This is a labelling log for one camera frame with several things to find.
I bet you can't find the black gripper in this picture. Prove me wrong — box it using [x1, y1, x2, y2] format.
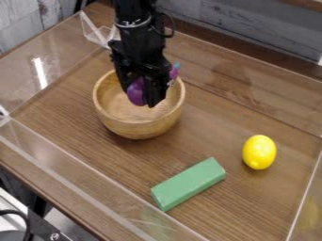
[107, 18, 174, 108]

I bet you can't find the purple toy eggplant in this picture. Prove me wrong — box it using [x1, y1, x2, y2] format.
[126, 63, 182, 106]

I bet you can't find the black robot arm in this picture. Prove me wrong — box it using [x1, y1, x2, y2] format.
[109, 0, 174, 108]

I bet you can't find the brown wooden bowl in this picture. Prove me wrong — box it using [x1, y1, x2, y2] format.
[93, 70, 186, 139]

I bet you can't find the yellow toy lemon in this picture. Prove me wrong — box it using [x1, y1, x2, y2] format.
[242, 135, 277, 170]

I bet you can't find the green rectangular block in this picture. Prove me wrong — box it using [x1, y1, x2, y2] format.
[151, 157, 226, 212]

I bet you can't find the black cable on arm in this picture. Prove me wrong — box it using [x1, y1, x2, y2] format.
[153, 12, 177, 40]

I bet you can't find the clear acrylic corner bracket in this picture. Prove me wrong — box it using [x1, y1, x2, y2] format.
[79, 11, 121, 49]

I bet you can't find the clear acrylic tray wall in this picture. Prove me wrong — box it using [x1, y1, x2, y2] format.
[0, 113, 209, 241]

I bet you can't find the black device with cable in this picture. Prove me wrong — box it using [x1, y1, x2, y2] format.
[0, 209, 74, 241]

